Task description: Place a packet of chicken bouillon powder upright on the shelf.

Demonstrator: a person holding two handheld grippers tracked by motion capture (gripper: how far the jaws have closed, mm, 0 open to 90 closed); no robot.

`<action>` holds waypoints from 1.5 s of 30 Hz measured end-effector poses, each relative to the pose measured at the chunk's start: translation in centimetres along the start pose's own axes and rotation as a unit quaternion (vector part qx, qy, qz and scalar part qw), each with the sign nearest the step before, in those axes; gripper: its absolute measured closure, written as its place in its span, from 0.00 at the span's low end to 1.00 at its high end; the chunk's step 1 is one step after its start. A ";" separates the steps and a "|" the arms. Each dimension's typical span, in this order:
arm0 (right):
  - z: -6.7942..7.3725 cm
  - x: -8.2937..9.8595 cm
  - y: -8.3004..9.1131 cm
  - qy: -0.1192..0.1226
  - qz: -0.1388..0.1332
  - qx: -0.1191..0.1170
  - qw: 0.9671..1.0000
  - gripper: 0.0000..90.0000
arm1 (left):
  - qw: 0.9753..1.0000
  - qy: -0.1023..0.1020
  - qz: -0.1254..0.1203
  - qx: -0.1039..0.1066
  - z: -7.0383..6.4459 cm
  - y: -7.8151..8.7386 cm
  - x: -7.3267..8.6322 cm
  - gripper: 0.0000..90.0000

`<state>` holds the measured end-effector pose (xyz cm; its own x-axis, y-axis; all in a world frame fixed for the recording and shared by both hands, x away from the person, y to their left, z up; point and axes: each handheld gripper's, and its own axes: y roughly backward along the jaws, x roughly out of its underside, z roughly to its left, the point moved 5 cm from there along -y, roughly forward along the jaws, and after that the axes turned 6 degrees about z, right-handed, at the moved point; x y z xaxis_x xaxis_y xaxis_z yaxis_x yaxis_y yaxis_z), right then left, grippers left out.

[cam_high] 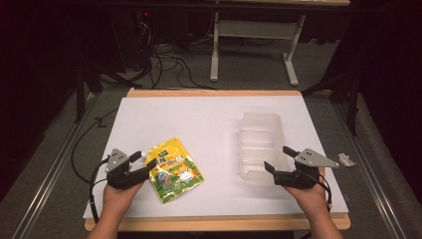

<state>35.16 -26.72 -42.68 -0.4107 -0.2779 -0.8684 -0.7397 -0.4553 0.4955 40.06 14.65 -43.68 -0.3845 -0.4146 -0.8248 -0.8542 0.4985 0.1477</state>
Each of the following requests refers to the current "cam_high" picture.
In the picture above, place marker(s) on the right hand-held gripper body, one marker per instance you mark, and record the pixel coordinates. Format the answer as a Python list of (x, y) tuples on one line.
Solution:
[(310, 159)]

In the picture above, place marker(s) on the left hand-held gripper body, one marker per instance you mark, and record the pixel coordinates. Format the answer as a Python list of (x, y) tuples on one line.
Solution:
[(116, 162)]

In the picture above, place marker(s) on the clear plastic container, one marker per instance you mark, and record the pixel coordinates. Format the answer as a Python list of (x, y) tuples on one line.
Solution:
[(260, 142)]

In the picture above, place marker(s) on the yellow spouted snack pouch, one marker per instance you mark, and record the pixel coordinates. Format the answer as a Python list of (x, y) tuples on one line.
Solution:
[(175, 169)]

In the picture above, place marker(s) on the person's left hand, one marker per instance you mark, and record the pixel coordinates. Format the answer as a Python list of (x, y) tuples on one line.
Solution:
[(116, 199)]

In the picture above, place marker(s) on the person's right hand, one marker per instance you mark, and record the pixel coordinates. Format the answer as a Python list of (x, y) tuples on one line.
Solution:
[(312, 199)]

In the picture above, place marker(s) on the crumpled clear wrapper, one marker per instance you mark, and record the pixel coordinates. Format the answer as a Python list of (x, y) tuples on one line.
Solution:
[(346, 160)]

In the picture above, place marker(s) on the black metal stand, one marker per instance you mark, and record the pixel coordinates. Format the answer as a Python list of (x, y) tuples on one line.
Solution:
[(81, 89), (351, 99)]

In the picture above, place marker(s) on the white table mat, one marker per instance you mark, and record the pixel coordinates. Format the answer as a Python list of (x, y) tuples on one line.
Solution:
[(205, 126)]

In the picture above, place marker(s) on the wooden table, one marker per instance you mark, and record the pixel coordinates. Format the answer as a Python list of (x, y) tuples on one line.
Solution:
[(212, 93)]

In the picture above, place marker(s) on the metal floor rail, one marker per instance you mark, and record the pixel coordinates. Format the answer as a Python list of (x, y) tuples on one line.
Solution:
[(368, 172), (49, 172)]

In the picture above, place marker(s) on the white metal desk frame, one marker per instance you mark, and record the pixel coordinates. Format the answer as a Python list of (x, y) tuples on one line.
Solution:
[(255, 30)]

